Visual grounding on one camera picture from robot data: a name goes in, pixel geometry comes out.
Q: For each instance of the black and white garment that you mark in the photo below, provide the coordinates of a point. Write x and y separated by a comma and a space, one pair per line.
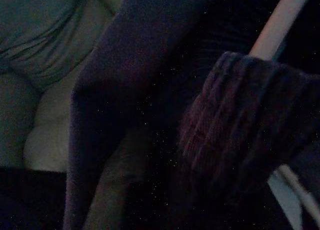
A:
125, 65

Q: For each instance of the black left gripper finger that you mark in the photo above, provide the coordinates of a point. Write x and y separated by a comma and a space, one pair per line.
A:
112, 180

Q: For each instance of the green leather sofa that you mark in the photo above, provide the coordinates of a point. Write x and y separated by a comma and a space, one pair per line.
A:
37, 53

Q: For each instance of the pink plastic hanger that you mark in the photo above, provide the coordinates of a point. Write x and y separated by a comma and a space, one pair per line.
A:
275, 28

